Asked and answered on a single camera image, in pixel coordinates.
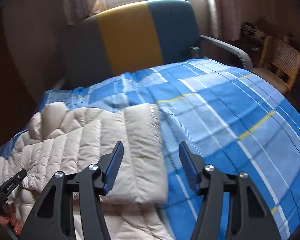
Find blue plaid bed sheet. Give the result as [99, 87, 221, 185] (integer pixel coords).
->
[0, 58, 300, 240]

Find beige quilted down jacket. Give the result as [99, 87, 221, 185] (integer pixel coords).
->
[0, 102, 171, 239]

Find grey yellow teal headboard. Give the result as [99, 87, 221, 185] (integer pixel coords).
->
[57, 0, 201, 88]

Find left hand red nails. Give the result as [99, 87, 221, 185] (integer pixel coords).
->
[0, 204, 23, 236]

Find pink right curtain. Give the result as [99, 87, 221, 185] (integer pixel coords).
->
[208, 0, 242, 41]

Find cluttered dark side table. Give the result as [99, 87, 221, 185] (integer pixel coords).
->
[240, 17, 300, 52]

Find wicker wooden chair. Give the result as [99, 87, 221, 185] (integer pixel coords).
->
[253, 36, 300, 94]

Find grey bed side rail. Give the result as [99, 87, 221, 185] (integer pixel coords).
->
[190, 35, 254, 72]

